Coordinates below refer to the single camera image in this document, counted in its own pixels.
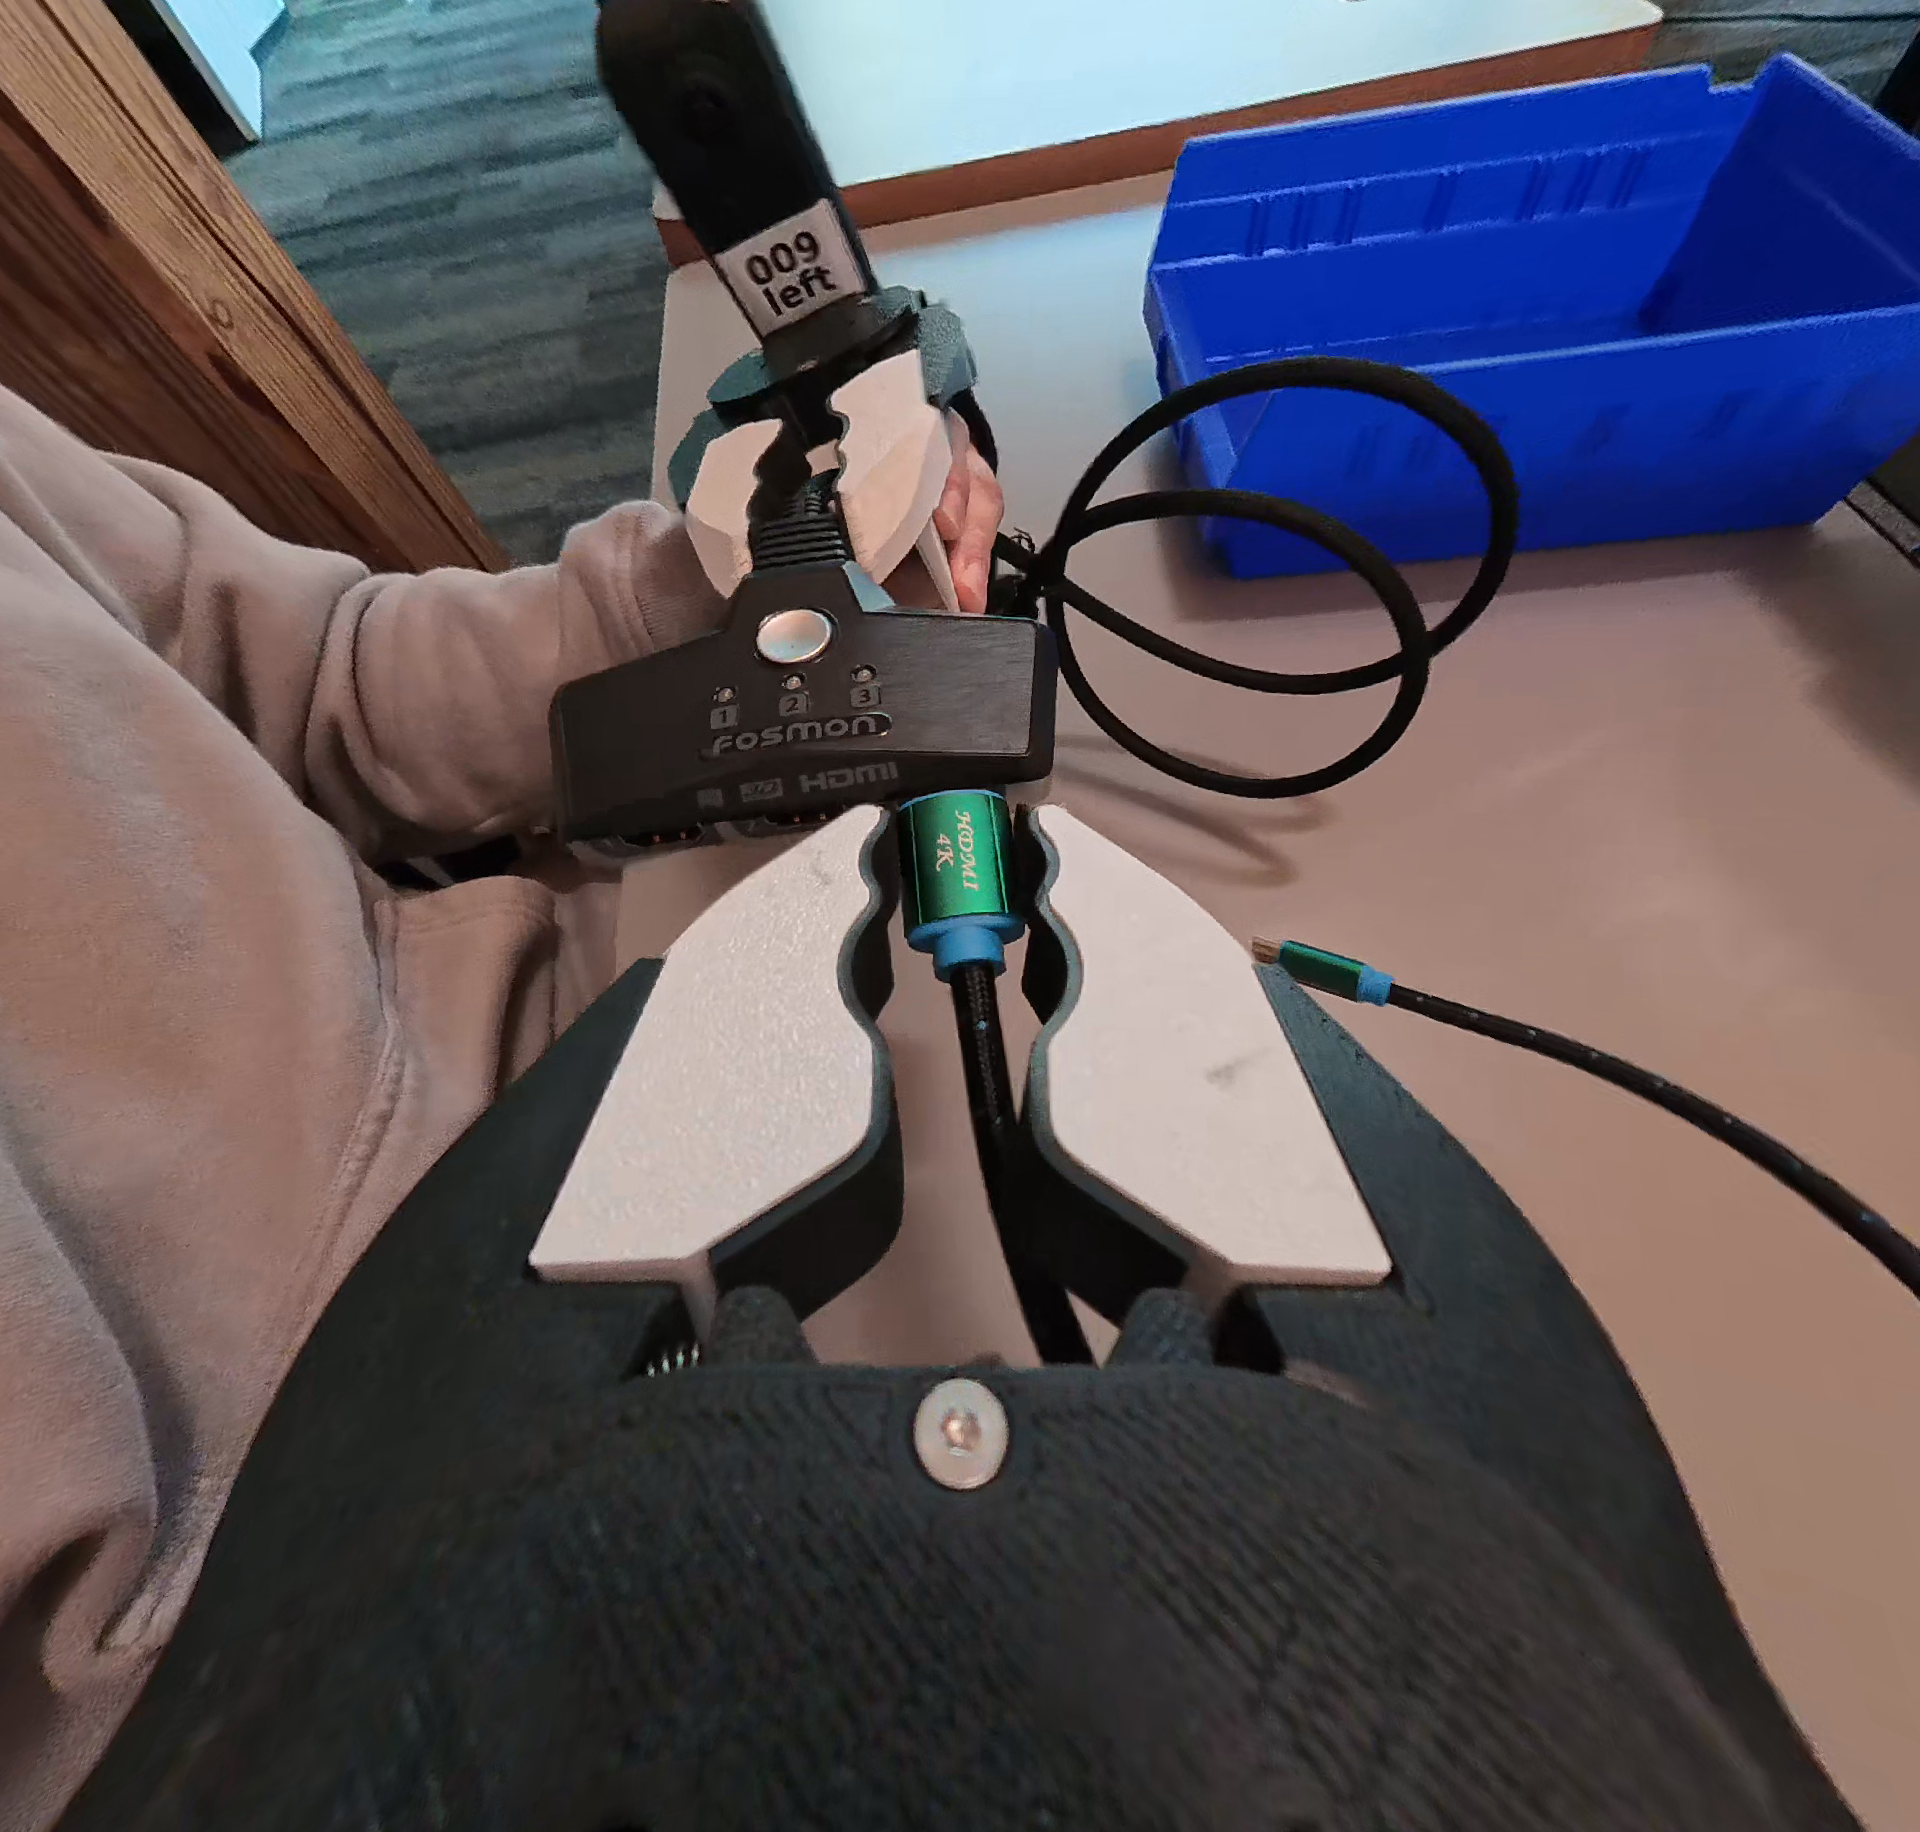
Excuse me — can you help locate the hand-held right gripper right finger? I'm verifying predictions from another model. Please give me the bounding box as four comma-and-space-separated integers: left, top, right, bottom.
1008, 802, 1398, 1331

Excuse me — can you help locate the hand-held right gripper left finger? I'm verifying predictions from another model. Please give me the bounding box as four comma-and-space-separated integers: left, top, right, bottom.
526, 800, 909, 1324

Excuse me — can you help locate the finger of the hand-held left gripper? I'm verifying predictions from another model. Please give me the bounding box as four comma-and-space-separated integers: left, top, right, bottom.
820, 351, 964, 615
685, 416, 790, 585

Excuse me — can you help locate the black hdmi switch with cable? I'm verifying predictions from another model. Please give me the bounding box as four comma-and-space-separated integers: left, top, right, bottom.
546, 358, 1520, 861

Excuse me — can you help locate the braided cable with green plugs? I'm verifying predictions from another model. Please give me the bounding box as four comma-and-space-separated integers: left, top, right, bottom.
899, 795, 1920, 1370

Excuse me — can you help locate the blue plastic bin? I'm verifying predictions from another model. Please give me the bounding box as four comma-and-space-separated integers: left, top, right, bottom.
1143, 54, 1920, 580

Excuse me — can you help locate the person's left forearm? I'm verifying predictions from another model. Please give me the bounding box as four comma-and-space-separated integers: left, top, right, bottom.
270, 498, 753, 875

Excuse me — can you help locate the person's left hand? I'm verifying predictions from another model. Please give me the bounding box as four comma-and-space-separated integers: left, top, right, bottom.
937, 428, 1010, 619

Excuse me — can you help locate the white desk with wooden edge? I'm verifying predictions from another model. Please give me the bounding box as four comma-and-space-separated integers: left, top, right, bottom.
661, 0, 1667, 265

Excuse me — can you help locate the person's light sweatshirt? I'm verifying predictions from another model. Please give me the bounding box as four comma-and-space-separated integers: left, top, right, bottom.
0, 383, 632, 1832

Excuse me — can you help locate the white low cabinet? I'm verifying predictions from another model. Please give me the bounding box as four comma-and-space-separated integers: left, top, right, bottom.
90, 0, 287, 140

